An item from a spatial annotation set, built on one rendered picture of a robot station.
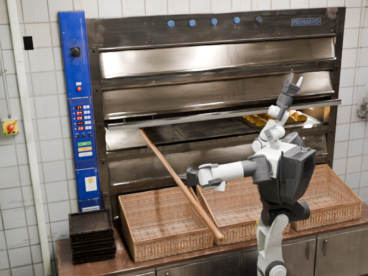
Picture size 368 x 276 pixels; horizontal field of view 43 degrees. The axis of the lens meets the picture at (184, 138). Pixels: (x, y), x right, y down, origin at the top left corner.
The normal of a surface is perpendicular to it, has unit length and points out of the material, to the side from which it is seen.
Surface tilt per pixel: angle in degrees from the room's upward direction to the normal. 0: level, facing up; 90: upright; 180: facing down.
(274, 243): 114
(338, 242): 90
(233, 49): 70
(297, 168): 90
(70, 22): 90
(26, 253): 90
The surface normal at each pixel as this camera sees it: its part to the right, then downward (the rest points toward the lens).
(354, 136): 0.30, 0.29
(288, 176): -0.62, 0.26
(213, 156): 0.28, -0.04
